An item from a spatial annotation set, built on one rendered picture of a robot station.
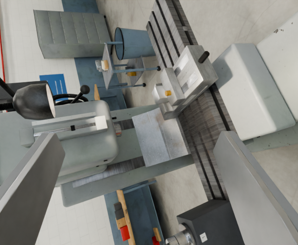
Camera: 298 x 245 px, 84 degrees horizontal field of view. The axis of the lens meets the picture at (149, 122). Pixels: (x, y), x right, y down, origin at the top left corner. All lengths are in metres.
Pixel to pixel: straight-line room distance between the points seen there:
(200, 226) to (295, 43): 0.66
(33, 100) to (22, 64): 5.80
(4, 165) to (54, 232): 4.45
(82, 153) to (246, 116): 0.56
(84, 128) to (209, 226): 0.52
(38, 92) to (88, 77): 5.36
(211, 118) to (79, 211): 4.44
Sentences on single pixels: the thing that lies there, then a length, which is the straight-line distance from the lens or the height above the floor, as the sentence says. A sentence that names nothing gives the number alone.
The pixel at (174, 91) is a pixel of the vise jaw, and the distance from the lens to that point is 0.67.
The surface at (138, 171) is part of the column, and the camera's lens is 1.00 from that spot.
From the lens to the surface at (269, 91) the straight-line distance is 0.71.
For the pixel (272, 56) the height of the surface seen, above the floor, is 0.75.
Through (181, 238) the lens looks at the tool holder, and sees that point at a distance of 0.70.
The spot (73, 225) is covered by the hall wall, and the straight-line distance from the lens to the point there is 4.90.
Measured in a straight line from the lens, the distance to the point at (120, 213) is 4.38.
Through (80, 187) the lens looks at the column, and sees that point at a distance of 0.97.
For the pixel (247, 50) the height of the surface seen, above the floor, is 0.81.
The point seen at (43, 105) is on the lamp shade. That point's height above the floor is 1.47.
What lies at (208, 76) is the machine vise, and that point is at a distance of 0.61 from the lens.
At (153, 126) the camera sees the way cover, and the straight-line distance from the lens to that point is 1.02.
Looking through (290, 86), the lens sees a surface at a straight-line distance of 0.74.
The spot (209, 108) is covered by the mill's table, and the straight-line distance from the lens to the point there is 0.69.
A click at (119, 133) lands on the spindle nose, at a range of 0.61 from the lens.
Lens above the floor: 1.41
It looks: 22 degrees down
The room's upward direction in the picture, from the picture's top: 102 degrees counter-clockwise
